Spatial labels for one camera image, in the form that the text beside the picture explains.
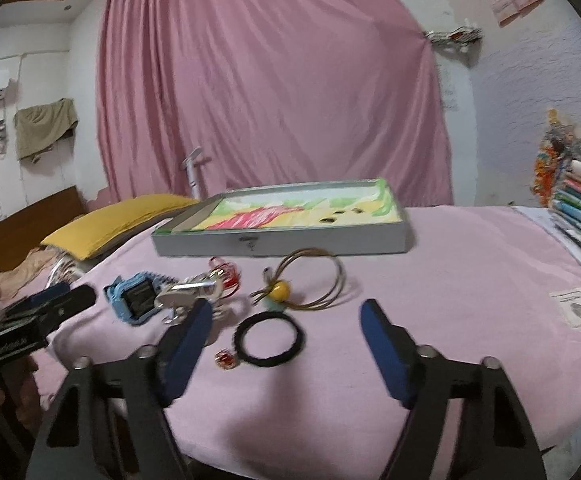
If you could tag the curtain tieback holder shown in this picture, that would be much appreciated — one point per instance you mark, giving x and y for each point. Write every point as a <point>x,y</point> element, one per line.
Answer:
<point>460,39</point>

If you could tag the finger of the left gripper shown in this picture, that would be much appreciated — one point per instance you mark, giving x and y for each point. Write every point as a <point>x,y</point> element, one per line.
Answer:
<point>52,306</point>

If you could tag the gold charm pendant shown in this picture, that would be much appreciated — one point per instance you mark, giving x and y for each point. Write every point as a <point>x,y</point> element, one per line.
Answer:
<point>226,359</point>

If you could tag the olive cloth hanging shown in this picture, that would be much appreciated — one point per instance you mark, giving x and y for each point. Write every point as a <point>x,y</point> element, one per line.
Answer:
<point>39,127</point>

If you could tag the beige hair claw clip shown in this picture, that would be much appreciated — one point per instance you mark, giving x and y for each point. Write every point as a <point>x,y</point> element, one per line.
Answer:
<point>177,300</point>

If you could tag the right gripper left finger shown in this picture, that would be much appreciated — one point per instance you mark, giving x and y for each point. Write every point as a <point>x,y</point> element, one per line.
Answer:
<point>107,420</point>

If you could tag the blue smart watch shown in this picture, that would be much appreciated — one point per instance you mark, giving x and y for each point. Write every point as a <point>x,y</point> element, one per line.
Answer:
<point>133,299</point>

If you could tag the white window handle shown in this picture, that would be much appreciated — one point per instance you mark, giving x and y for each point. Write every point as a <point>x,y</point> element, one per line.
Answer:
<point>194,166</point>

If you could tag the yellow pillow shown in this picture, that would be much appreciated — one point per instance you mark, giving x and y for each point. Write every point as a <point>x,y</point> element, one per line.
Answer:
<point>101,230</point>

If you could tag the pink curtain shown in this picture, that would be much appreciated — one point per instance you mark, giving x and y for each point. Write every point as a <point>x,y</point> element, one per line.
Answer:
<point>272,92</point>

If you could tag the pink blanket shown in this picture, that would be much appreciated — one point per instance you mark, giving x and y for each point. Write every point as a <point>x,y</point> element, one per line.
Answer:
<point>479,281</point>

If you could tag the colourful wall decoration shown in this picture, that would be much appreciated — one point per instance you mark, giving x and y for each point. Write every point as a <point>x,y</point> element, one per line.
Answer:
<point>560,145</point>

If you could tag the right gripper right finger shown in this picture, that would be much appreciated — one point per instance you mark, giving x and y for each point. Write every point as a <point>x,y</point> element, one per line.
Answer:
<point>495,439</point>

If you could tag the grey jewelry tray box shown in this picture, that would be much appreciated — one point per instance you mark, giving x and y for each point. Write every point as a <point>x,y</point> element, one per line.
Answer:
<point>346,218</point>

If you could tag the wooden headboard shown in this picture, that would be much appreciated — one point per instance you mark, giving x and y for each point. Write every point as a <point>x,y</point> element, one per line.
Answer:
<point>25,229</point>

